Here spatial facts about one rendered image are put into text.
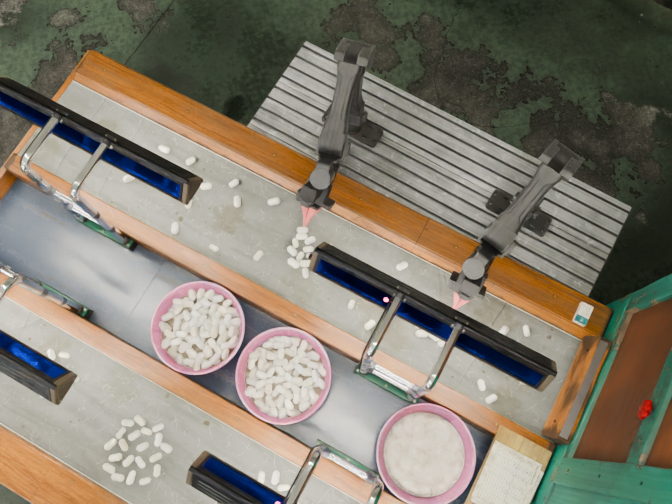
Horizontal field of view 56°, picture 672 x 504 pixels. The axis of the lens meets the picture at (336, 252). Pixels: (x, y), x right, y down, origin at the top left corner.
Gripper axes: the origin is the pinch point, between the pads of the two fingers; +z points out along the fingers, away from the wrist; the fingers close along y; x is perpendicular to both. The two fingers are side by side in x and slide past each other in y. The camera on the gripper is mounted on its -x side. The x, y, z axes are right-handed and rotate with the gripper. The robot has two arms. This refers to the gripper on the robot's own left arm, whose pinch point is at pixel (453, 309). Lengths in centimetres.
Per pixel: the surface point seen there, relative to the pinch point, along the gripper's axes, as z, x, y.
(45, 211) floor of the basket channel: 31, -9, -125
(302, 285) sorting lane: 14.5, -2.6, -41.5
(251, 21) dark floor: -23, 126, -137
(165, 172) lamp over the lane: -11, -29, -79
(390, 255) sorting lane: -1.0, 10.6, -23.0
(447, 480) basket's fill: 37.0, -19.7, 19.4
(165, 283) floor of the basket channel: 33, -9, -80
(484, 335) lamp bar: -11.9, -28.8, 6.8
